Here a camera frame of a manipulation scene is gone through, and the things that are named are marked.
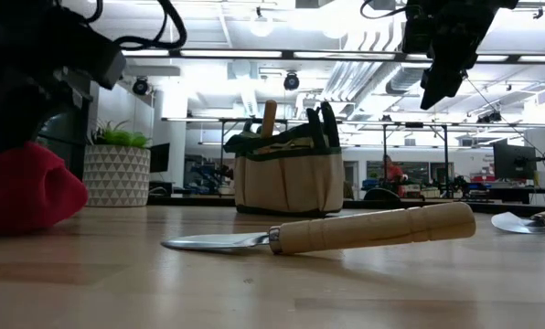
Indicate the beige green-trimmed gardening bag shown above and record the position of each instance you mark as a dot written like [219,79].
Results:
[291,183]

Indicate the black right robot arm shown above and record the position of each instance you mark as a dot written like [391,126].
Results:
[505,3]

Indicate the dark background cabinet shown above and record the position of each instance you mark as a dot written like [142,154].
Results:
[67,137]

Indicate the black aluminium table frame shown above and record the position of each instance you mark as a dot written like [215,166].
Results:
[190,200]

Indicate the black chair back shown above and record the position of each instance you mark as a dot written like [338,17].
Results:
[382,195]

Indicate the person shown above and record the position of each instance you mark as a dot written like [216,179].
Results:
[393,173]

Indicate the large black monitor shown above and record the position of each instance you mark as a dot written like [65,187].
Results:
[515,160]

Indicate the black round ceiling fixture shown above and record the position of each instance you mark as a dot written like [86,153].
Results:
[291,82]
[141,87]

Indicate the red gardening glove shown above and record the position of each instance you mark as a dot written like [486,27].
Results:
[25,192]

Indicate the black ceiling spotlight cluster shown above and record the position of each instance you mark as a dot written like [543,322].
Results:
[491,118]

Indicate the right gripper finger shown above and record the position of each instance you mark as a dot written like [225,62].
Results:
[454,82]
[433,87]

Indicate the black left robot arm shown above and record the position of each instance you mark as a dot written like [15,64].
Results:
[94,55]

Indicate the black background desk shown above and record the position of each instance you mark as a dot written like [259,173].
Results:
[519,194]

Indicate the succulent in white patterned pot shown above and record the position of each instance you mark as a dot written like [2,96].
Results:
[117,178]

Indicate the small black monitor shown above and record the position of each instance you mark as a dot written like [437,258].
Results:
[159,157]

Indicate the round white ceiling lamp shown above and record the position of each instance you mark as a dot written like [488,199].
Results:
[261,26]

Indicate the long ceiling light bar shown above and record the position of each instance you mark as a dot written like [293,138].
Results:
[288,54]

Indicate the black background rig frame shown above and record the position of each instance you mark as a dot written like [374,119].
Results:
[254,121]

